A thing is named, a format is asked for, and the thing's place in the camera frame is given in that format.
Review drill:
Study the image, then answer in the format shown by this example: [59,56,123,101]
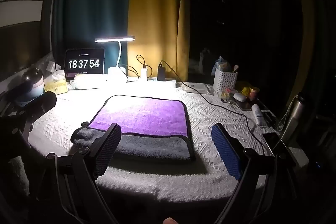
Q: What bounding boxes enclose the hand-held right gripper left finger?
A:
[46,123,122,224]

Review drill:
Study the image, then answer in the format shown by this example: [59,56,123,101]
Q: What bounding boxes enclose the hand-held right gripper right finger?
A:
[211,123,297,224]

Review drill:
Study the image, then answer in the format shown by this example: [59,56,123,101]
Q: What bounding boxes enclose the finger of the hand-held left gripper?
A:
[14,91,57,123]

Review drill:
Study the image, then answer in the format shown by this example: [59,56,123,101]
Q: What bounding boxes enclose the purple and grey towel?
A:
[70,94,196,161]

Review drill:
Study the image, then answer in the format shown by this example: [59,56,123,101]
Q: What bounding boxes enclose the yellow tissue pack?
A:
[44,74,69,95]

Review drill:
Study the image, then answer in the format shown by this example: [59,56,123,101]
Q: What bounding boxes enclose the white textured tablecloth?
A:
[26,79,310,201]

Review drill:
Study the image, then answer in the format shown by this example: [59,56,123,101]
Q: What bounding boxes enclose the black smartphone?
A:
[262,131,283,151]

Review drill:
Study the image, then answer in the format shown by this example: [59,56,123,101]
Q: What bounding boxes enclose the white tube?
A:
[251,104,267,127]

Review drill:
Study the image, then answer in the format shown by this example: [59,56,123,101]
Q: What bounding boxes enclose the dark flat notebook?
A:
[240,102,257,111]

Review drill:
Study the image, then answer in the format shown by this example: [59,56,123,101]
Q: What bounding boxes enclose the white plastic bag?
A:
[68,74,109,90]

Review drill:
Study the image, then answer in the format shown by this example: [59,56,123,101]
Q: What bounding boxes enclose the clear candy bag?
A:
[217,90,235,103]

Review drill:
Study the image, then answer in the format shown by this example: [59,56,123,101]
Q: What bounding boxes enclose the white earbuds case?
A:
[233,92,247,103]

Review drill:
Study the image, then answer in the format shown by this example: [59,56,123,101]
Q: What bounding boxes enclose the tablet with clock display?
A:
[64,48,106,81]

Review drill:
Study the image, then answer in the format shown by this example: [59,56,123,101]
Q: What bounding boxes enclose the pink and yellow cup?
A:
[248,86,260,101]

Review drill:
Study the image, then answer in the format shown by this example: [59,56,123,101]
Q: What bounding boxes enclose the white paper sheets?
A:
[181,81,215,95]

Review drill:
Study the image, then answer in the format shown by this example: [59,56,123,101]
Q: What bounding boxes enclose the white perforated basket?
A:
[213,67,238,93]

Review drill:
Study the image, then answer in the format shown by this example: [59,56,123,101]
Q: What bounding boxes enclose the white desk lamp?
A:
[94,35,135,83]

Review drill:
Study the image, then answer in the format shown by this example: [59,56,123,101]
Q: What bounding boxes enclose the steel water bottle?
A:
[280,91,307,141]

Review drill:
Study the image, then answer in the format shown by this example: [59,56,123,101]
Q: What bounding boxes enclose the blue packet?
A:
[215,55,232,73]

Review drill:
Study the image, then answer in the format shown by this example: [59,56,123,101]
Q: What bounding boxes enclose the white power strip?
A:
[126,76,177,88]

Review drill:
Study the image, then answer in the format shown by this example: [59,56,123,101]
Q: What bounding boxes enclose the black power adapter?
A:
[157,65,166,82]

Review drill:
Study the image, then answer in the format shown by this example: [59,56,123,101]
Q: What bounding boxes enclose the dark green curtain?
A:
[51,0,136,75]

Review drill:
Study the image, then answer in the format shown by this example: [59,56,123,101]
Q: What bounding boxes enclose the yellow curtain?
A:
[127,0,191,82]

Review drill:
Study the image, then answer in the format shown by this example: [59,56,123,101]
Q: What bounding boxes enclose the long black cable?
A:
[160,60,266,157]

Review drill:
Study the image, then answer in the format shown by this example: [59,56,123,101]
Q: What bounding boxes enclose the short black cable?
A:
[126,54,153,81]

